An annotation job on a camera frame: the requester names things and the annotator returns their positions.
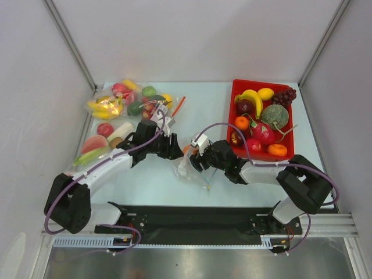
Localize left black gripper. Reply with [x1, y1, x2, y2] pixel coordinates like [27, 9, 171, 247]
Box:
[145, 130, 183, 160]

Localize clear zip bag blue seal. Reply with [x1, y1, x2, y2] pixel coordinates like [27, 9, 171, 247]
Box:
[172, 147, 217, 192]

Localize purple fake grapes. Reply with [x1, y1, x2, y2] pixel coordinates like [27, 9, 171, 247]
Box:
[271, 87, 297, 108]

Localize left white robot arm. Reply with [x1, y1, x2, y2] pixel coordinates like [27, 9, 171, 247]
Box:
[44, 120, 184, 234]

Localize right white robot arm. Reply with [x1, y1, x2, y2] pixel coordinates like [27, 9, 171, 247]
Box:
[190, 139, 333, 233]

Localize dark red fake apple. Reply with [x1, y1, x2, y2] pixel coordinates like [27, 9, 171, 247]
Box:
[230, 130, 246, 146]

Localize fake tangerine in tray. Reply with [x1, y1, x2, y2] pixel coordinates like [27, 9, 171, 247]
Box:
[234, 116, 250, 131]

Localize zip bag red seal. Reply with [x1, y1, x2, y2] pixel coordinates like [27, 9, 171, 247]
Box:
[103, 79, 186, 119]

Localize vegetable bag pink seal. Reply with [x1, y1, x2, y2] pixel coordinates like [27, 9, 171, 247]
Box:
[64, 120, 134, 176]

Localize pink fake dragon fruit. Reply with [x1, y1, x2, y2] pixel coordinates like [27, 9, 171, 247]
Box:
[249, 121, 275, 145]

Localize dark red fake plum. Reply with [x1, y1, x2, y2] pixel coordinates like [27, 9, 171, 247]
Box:
[236, 100, 255, 116]

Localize yellow bananas bag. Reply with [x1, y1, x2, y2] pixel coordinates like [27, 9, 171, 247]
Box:
[87, 96, 123, 120]

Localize yellow fake banana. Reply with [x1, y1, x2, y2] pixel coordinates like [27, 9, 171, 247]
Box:
[234, 90, 263, 120]

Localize green fake melon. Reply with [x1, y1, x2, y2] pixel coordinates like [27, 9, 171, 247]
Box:
[261, 104, 289, 130]

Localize yellow fake lemon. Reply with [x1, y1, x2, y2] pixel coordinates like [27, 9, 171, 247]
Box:
[257, 88, 274, 101]

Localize red plastic tray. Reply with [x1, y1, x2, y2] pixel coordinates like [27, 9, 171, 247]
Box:
[227, 79, 295, 162]

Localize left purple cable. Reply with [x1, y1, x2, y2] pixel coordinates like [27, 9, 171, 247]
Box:
[43, 109, 166, 235]

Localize purple cable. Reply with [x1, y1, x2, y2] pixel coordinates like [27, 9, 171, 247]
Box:
[43, 109, 166, 235]
[194, 122, 341, 210]

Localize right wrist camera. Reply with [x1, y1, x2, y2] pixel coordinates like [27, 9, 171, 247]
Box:
[190, 133, 210, 154]

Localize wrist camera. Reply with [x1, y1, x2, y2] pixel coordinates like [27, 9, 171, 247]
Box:
[190, 133, 210, 154]
[151, 110, 175, 136]

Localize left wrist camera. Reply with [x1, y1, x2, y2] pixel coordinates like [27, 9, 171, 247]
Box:
[151, 110, 175, 136]

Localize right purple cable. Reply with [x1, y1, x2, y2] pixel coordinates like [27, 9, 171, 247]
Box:
[194, 122, 341, 210]

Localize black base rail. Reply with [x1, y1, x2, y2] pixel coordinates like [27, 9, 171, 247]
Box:
[94, 205, 303, 246]

